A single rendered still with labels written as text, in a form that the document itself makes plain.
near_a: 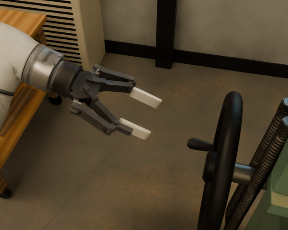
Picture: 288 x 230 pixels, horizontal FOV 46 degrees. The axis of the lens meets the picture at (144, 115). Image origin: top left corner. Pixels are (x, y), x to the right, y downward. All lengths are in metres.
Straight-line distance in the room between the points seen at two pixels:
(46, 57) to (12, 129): 0.91
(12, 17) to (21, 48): 0.89
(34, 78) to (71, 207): 0.89
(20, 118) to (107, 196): 0.53
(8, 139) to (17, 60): 0.88
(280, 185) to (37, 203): 1.19
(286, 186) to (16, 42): 0.55
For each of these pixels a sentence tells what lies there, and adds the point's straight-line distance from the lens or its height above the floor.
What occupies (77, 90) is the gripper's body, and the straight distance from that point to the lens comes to 0.72.
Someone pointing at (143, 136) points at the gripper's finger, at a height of 0.78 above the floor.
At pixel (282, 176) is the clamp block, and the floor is 0.92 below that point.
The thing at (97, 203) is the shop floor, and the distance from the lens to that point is 1.52.
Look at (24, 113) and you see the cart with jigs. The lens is 1.64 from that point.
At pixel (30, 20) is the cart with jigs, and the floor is 0.53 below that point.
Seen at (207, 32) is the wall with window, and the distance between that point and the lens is 1.96.
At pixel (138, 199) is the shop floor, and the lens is 1.51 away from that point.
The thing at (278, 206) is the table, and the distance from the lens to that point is 0.57.
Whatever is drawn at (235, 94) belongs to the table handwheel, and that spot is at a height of 0.94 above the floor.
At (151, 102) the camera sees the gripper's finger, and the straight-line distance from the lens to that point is 0.77.
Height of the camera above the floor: 1.35
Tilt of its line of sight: 49 degrees down
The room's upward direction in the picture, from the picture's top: straight up
